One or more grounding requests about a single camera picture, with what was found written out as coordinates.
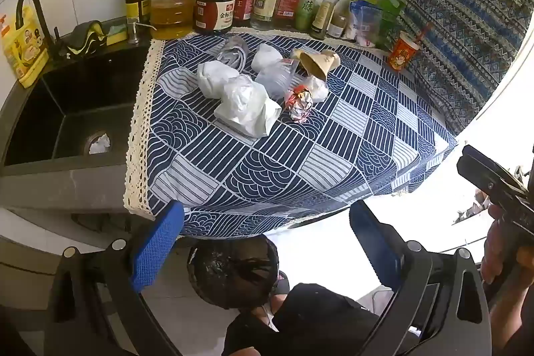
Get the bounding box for crushed brown paper cup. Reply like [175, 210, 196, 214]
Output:
[298, 49, 341, 82]

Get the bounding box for black faucet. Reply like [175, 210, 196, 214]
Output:
[15, 0, 63, 58]

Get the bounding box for black sink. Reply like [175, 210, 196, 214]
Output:
[0, 46, 153, 175]

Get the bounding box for person's black pants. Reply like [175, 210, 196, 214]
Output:
[221, 283, 422, 356]

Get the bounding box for small pale oil bottle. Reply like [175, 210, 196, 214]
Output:
[310, 0, 343, 40]

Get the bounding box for blue patterned tablecloth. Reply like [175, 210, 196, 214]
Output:
[123, 30, 458, 232]

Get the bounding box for trash bin with black bag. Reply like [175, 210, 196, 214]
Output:
[187, 234, 280, 309]

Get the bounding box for small spice jar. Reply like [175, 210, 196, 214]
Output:
[327, 14, 347, 39]

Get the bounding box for blue striped patterned cloth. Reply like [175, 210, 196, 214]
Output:
[395, 0, 534, 136]

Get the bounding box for person's right hand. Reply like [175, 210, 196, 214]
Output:
[480, 204, 534, 298]

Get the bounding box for red paper cup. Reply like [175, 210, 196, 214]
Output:
[387, 22, 433, 72]

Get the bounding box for person's right forearm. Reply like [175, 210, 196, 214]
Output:
[487, 289, 534, 356]

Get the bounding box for green label oil bottle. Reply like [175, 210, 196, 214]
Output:
[295, 0, 324, 34]

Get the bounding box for silver foil bag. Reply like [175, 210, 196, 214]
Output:
[216, 35, 250, 72]

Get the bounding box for dark slipper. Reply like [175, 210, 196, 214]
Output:
[270, 270, 291, 295]

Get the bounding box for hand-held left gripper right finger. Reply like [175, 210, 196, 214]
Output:
[349, 200, 494, 356]

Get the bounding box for white plastic seasoning bag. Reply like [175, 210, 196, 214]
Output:
[344, 0, 383, 48]

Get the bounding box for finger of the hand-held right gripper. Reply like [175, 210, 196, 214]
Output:
[456, 144, 530, 199]

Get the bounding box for red silver foil wrapper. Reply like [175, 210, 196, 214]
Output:
[284, 85, 314, 124]

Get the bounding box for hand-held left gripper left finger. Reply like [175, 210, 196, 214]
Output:
[44, 200, 185, 356]

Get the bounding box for white tissue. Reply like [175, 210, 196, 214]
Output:
[196, 61, 239, 99]
[251, 43, 285, 72]
[88, 133, 111, 155]
[306, 74, 330, 103]

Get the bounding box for large white paper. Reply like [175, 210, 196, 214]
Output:
[213, 74, 283, 138]

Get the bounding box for yellow green sponge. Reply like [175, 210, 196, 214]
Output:
[106, 24, 128, 46]

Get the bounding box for white tissue in drain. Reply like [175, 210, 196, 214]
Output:
[88, 133, 111, 155]

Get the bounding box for dark dish cloth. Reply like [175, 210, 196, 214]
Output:
[67, 20, 108, 55]

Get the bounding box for green plastic bag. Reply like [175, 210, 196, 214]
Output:
[374, 0, 406, 49]

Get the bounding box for clear plastic bottle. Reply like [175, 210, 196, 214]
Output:
[255, 59, 300, 99]

